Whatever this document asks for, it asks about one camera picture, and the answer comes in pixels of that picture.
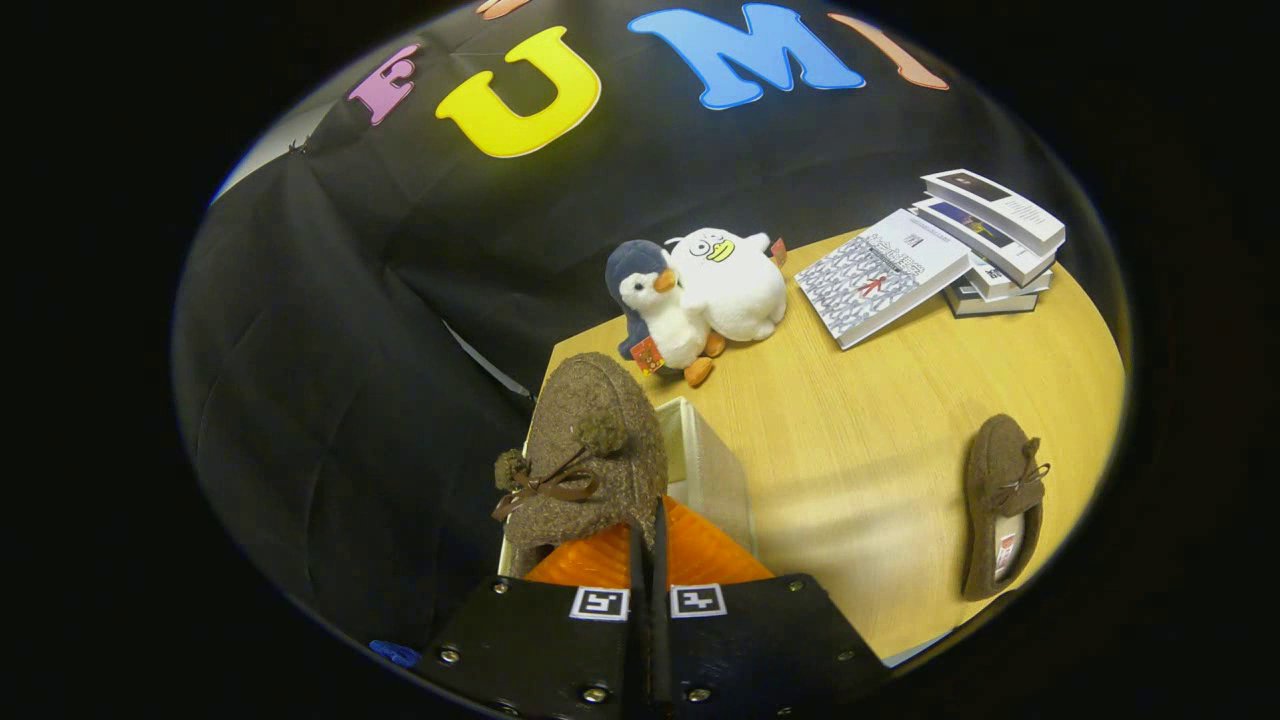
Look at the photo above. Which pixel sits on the white book with dark cover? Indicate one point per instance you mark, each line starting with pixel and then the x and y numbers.
pixel 985 245

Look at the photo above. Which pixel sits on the white duck plush toy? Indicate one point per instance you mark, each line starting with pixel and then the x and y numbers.
pixel 735 290

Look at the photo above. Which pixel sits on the blue cloth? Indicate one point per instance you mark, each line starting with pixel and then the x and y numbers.
pixel 395 653

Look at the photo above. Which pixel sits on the white thick book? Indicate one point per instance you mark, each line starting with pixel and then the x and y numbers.
pixel 1005 285

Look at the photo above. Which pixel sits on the grey patterned book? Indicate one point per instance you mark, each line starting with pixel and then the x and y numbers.
pixel 880 275

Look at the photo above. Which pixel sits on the penguin plush toy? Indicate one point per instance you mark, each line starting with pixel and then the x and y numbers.
pixel 665 320

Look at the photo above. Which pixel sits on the dark grey book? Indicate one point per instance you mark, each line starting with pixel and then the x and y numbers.
pixel 985 305

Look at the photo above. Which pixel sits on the beige fabric storage box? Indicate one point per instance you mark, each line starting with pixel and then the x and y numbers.
pixel 710 480

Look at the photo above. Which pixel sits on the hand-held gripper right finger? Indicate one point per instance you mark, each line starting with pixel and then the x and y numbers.
pixel 760 650

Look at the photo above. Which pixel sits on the brown fuzzy shoe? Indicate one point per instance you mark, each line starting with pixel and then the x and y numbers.
pixel 590 420
pixel 995 470

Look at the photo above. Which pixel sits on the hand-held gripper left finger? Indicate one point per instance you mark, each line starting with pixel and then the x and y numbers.
pixel 540 650

